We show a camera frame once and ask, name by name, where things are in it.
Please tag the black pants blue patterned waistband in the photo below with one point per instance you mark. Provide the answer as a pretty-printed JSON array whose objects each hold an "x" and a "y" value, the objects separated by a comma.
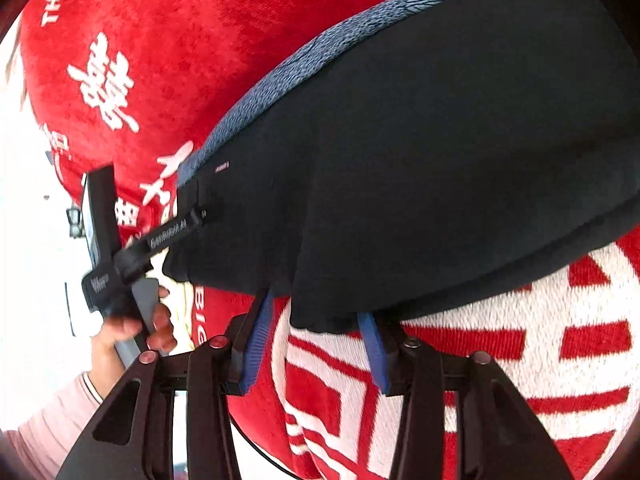
[{"x": 400, "y": 160}]

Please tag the cream cloth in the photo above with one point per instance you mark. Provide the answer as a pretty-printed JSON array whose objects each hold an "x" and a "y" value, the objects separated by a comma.
[{"x": 184, "y": 310}]

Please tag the red printed blanket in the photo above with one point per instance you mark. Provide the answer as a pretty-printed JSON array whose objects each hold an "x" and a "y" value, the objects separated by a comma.
[{"x": 175, "y": 35}]

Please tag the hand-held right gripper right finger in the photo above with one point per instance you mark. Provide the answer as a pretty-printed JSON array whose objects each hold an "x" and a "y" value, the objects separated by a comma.
[{"x": 375, "y": 355}]

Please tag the person's left forearm pink sleeve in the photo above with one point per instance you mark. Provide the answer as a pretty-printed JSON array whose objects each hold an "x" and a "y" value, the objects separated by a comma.
[{"x": 50, "y": 425}]

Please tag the person's left hand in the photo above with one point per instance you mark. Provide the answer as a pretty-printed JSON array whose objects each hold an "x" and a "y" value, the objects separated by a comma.
[{"x": 107, "y": 355}]

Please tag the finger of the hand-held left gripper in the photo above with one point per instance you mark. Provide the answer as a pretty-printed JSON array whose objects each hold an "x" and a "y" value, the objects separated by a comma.
[{"x": 167, "y": 234}]

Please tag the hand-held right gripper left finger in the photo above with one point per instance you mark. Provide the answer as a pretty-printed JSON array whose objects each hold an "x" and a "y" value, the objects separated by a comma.
[{"x": 255, "y": 350}]

